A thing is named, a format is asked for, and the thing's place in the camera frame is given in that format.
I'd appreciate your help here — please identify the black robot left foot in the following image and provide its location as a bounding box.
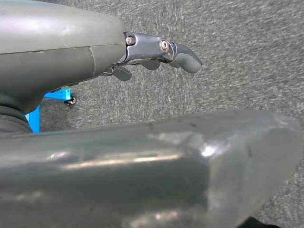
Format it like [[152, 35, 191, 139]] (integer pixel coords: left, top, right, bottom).
[[238, 217, 282, 228]]

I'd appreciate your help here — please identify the blue metal shelf rack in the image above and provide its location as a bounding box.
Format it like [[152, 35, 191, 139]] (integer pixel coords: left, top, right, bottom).
[[24, 88, 77, 134]]

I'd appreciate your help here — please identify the glossy grey robot left leg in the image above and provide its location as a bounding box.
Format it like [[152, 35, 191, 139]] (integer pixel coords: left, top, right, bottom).
[[0, 110, 304, 228]]

